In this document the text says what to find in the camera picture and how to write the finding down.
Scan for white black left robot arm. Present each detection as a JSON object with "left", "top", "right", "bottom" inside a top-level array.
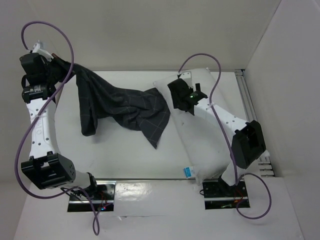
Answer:
[{"left": 19, "top": 52, "right": 99, "bottom": 200}]

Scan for white pillow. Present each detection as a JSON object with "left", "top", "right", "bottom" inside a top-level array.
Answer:
[{"left": 153, "top": 68, "right": 232, "bottom": 184}]

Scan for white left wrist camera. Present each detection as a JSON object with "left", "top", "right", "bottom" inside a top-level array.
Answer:
[{"left": 29, "top": 40, "right": 54, "bottom": 62}]

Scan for blue pillow label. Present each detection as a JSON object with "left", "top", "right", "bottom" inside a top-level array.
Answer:
[{"left": 183, "top": 166, "right": 196, "bottom": 180}]

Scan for dark grey checked pillowcase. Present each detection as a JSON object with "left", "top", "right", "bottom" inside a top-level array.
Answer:
[{"left": 56, "top": 57, "right": 172, "bottom": 150}]

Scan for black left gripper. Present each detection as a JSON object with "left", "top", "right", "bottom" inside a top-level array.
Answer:
[{"left": 43, "top": 53, "right": 81, "bottom": 85}]

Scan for aluminium frame rail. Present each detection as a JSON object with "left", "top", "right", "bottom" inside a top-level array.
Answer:
[{"left": 235, "top": 69, "right": 275, "bottom": 178}]

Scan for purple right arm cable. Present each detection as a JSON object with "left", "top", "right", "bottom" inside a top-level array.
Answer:
[{"left": 178, "top": 52, "right": 273, "bottom": 220}]

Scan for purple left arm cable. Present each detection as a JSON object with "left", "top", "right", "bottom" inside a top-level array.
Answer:
[{"left": 15, "top": 21, "right": 100, "bottom": 236}]

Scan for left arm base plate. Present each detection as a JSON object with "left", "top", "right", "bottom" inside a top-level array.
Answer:
[{"left": 67, "top": 179, "right": 116, "bottom": 213}]

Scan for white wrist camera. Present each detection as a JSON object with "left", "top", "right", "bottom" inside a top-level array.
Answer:
[
  {"left": 29, "top": 40, "right": 54, "bottom": 62},
  {"left": 177, "top": 70, "right": 193, "bottom": 87}
]

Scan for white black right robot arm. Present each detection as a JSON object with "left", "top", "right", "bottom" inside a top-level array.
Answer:
[{"left": 167, "top": 78, "right": 267, "bottom": 196}]

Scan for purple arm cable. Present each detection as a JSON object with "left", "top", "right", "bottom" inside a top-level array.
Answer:
[
  {"left": 178, "top": 52, "right": 273, "bottom": 220},
  {"left": 15, "top": 21, "right": 100, "bottom": 236}
]

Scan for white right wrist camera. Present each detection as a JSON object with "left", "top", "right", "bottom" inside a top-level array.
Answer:
[{"left": 177, "top": 70, "right": 193, "bottom": 87}]

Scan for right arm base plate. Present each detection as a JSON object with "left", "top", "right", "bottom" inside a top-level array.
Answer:
[{"left": 199, "top": 179, "right": 250, "bottom": 210}]

